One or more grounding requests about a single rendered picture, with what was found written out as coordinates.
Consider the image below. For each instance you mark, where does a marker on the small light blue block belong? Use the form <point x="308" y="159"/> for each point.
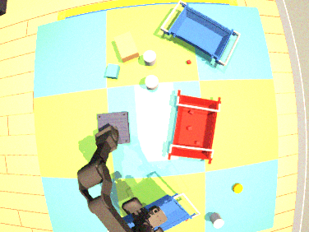
<point x="112" y="71"/>

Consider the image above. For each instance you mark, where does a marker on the red plastic tray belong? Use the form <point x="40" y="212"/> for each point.
<point x="202" y="123"/>

